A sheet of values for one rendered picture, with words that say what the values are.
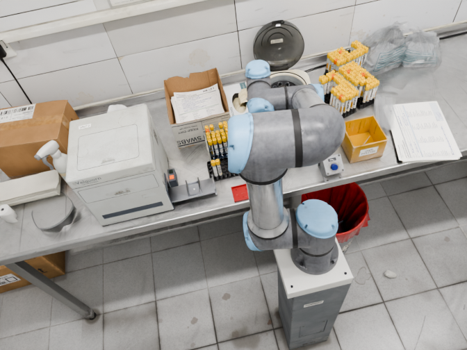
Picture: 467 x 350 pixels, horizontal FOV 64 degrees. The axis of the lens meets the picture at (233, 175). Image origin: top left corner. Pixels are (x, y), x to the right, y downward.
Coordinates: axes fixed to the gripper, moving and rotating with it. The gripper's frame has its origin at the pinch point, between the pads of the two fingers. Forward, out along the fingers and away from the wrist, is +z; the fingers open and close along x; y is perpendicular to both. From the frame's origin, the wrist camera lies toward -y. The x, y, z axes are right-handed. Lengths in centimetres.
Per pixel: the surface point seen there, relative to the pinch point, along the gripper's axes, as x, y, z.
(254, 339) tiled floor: 18, -44, 99
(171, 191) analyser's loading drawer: 37.3, -6.6, 7.6
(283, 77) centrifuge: -16.7, 37.2, 1.6
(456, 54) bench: -100, 41, 12
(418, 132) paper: -62, 0, 10
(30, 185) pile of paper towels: 94, 10, 8
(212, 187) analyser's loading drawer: 21.8, -8.4, 7.6
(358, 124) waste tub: -39.2, 5.3, 4.9
